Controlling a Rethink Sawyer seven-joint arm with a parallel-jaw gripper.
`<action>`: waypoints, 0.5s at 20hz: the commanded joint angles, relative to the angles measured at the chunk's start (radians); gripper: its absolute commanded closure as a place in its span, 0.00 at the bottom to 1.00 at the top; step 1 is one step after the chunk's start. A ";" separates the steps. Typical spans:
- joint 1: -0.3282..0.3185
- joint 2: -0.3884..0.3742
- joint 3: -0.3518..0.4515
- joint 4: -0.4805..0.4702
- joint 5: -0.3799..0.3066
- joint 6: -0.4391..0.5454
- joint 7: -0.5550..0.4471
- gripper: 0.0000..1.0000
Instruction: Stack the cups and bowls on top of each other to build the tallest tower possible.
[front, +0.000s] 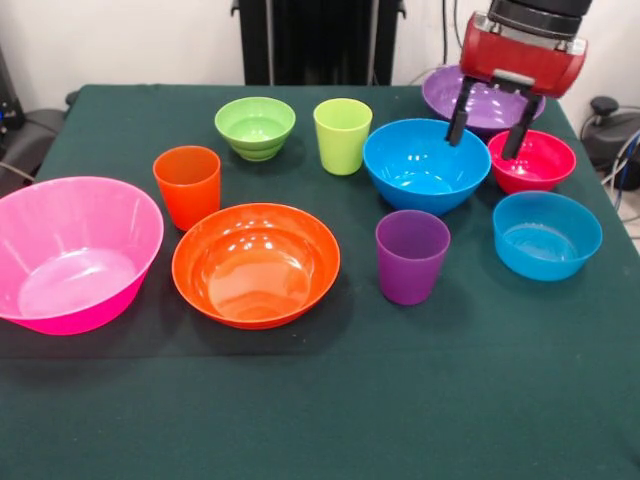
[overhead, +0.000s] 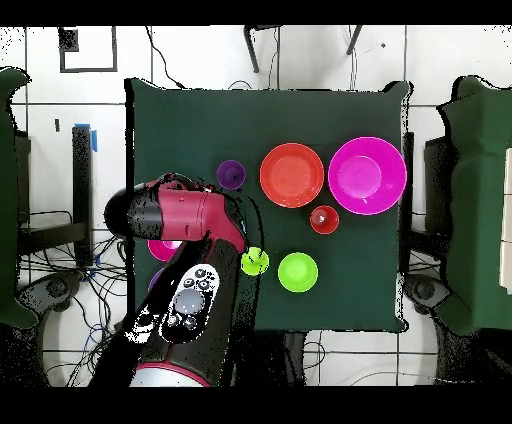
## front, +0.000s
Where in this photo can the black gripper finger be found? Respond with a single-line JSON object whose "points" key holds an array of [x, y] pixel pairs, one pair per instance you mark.
{"points": [[520, 127], [457, 122]]}

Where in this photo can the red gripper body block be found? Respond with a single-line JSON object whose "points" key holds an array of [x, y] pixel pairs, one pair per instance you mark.
{"points": [[520, 60]]}

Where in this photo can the purple cup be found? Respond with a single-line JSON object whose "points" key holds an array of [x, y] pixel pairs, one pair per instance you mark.
{"points": [[410, 270]]}

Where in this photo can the orange cup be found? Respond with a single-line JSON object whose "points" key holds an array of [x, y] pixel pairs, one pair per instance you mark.
{"points": [[187, 195]]}

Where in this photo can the purple bowl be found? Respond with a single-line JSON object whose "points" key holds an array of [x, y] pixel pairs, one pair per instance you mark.
{"points": [[490, 111]]}

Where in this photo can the small magenta bowl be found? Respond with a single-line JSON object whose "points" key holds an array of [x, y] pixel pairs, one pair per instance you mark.
{"points": [[537, 175]]}

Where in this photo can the large blue bowl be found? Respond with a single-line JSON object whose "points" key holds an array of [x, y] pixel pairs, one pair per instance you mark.
{"points": [[420, 175]]}

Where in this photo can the green cup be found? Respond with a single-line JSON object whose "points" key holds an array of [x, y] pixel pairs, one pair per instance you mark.
{"points": [[342, 145]]}

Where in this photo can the small blue bowl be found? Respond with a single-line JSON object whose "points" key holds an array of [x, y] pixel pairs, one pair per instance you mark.
{"points": [[545, 250]]}

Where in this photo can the green bowl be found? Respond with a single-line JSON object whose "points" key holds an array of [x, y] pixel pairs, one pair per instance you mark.
{"points": [[255, 135]]}

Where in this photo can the orange bowl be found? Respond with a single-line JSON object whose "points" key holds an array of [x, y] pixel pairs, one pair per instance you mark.
{"points": [[255, 280]]}

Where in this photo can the dark green table cloth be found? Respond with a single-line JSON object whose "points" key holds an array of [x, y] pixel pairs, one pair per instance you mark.
{"points": [[350, 390]]}

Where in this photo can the large pink bowl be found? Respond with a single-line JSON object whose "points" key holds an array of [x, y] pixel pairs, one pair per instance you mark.
{"points": [[75, 280]]}

